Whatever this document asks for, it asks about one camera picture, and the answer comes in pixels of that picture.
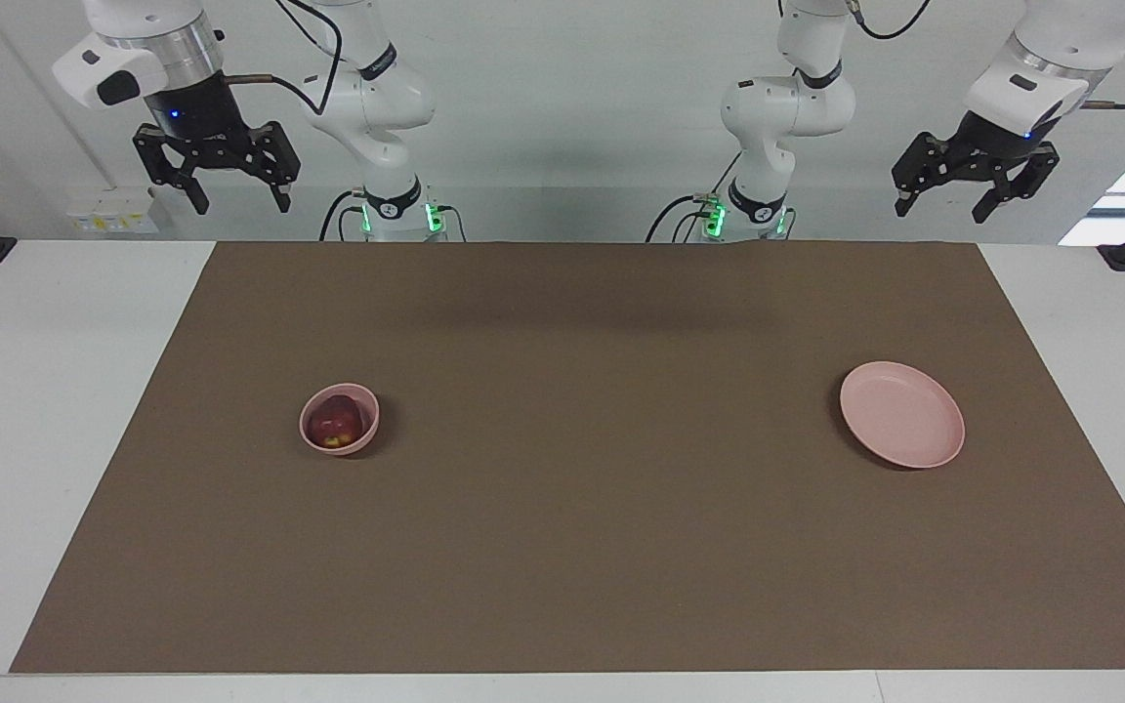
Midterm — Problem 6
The pink bowl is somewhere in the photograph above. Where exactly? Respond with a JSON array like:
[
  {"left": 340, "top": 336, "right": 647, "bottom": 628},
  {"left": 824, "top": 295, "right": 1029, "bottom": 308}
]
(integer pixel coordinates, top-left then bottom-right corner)
[{"left": 299, "top": 383, "right": 381, "bottom": 457}]

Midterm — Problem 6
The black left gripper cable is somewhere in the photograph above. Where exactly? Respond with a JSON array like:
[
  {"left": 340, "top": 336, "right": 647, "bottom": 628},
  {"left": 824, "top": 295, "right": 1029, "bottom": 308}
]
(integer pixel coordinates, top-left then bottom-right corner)
[{"left": 851, "top": 0, "right": 1125, "bottom": 110}]

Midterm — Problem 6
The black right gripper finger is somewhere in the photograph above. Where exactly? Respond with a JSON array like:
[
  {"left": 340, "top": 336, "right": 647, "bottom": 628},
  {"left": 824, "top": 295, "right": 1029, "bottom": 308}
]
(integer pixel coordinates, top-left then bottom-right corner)
[
  {"left": 248, "top": 122, "right": 302, "bottom": 211},
  {"left": 135, "top": 125, "right": 210, "bottom": 216}
]

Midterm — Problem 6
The pink plate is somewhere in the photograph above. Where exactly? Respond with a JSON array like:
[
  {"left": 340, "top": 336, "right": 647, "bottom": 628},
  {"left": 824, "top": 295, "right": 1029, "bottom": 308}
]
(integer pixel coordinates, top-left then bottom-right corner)
[{"left": 839, "top": 361, "right": 966, "bottom": 470}]

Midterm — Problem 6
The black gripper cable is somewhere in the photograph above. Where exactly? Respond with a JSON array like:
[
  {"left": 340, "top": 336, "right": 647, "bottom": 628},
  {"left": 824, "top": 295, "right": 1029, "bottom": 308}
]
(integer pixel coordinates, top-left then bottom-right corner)
[
  {"left": 226, "top": 0, "right": 344, "bottom": 116},
  {"left": 851, "top": 0, "right": 1125, "bottom": 110}
]

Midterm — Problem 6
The white wall outlet strip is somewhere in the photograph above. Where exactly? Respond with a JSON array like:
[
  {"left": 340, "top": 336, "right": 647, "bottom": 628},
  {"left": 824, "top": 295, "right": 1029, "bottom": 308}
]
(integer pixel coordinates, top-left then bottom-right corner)
[{"left": 67, "top": 190, "right": 158, "bottom": 235}]

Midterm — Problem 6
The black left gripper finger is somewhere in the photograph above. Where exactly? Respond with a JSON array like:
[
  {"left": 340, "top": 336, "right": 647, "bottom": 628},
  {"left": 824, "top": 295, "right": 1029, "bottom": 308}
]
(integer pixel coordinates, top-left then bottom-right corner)
[
  {"left": 893, "top": 132, "right": 959, "bottom": 216},
  {"left": 973, "top": 145, "right": 1060, "bottom": 224}
]

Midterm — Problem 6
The dark red apple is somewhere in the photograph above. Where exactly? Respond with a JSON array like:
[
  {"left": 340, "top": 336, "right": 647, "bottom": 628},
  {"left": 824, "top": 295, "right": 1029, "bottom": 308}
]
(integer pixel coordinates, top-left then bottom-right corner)
[{"left": 309, "top": 393, "right": 365, "bottom": 450}]

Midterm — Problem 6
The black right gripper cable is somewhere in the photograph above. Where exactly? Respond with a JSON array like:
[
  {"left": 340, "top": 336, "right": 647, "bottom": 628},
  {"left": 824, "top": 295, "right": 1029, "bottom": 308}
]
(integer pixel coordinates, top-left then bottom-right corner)
[{"left": 226, "top": 0, "right": 344, "bottom": 116}]

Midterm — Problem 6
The brown table mat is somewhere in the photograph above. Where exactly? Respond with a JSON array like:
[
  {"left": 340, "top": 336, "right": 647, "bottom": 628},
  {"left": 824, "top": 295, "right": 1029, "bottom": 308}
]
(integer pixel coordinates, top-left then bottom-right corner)
[{"left": 9, "top": 241, "right": 1125, "bottom": 675}]

